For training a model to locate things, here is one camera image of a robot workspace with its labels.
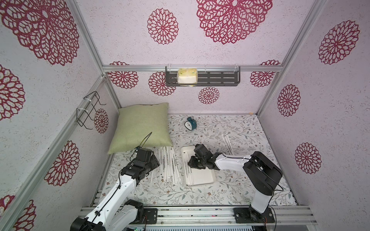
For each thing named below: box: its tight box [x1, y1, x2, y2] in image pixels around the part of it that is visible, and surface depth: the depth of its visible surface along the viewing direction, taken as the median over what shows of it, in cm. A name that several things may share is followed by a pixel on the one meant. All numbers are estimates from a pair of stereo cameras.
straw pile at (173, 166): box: [169, 146, 178, 186], surface depth 92 cm
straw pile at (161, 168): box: [159, 164, 164, 183], surface depth 89 cm
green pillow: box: [107, 102, 173, 155], surface depth 97 cm
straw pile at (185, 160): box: [182, 151, 190, 187], surface depth 92 cm
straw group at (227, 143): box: [221, 133, 234, 156], surface depth 105 cm
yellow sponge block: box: [176, 67, 199, 85], surface depth 92 cm
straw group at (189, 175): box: [185, 164, 194, 186], surface depth 89 cm
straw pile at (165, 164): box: [161, 146, 170, 184], surface depth 93 cm
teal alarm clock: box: [184, 116, 198, 131], surface depth 108 cm
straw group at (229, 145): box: [225, 134, 234, 156], surface depth 105 cm
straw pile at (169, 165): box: [165, 146, 174, 185], surface depth 93 cm
